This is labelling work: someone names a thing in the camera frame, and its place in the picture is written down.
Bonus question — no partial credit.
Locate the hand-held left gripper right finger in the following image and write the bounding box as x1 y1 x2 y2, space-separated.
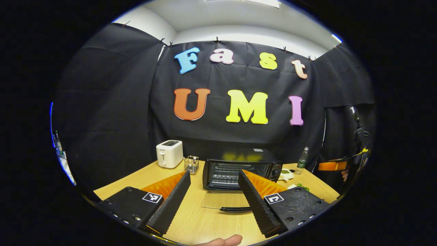
238 169 332 238

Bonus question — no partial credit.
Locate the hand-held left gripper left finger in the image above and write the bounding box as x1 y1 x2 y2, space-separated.
97 170 192 235

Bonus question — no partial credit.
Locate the black electric oven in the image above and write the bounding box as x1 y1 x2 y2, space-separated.
201 148 283 213

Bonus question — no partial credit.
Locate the clear water bottle green label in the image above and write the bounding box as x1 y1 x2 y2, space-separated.
294 147 310 176

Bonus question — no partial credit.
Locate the clear square utensil holder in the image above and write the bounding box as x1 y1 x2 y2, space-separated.
184 155 200 175

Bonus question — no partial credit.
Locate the white toaster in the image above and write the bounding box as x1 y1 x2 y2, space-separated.
156 140 184 169

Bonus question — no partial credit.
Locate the black backdrop cloth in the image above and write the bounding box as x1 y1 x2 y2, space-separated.
51 22 378 195

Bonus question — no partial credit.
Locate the green drink bottle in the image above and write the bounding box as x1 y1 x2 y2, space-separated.
54 131 65 159

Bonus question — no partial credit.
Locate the long ceiling light panel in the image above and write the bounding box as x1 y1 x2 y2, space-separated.
205 0 281 9

